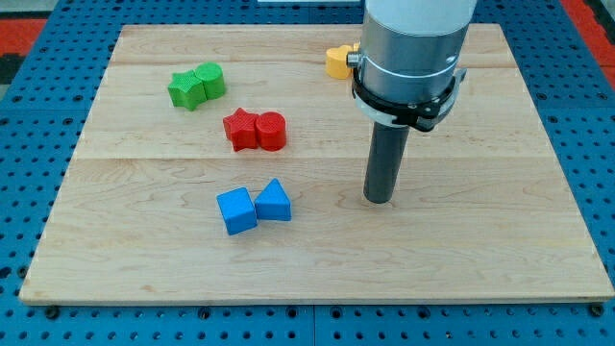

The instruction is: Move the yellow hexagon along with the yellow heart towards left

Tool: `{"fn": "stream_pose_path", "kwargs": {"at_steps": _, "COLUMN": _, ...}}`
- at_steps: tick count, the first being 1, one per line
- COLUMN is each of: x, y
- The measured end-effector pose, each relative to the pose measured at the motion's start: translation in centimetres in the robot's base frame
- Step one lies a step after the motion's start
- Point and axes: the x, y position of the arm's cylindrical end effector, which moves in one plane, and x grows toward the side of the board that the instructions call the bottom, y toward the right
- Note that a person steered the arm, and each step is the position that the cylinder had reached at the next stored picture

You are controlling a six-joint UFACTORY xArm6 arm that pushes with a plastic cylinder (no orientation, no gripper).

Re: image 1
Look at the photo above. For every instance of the blue triangle block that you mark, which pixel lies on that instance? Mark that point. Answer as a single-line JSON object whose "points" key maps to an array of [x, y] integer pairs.
{"points": [[273, 203]]}

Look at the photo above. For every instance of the red cylinder block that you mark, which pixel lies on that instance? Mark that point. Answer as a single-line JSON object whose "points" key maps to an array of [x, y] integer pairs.
{"points": [[271, 131]]}

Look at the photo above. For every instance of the blue cube block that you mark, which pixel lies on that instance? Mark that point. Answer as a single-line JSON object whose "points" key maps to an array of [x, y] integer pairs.
{"points": [[238, 210]]}

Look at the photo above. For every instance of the light wooden board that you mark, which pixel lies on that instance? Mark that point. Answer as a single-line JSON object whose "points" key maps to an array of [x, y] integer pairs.
{"points": [[481, 213]]}

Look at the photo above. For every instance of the green star block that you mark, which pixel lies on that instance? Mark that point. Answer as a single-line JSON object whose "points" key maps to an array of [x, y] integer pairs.
{"points": [[186, 90]]}

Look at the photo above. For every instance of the green cylinder block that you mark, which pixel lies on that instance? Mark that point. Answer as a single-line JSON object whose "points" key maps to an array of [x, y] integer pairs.
{"points": [[212, 77]]}

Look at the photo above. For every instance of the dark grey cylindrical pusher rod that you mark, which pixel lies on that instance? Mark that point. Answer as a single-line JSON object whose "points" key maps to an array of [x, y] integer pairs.
{"points": [[387, 147]]}

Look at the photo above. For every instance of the red star block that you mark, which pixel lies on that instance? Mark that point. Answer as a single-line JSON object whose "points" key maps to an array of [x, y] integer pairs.
{"points": [[240, 129]]}

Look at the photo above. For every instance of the yellow heart block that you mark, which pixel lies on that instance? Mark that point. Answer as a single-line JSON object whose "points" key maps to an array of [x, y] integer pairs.
{"points": [[336, 62]]}

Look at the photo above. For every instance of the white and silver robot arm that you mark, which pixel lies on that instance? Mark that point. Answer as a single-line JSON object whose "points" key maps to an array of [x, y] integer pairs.
{"points": [[404, 71]]}

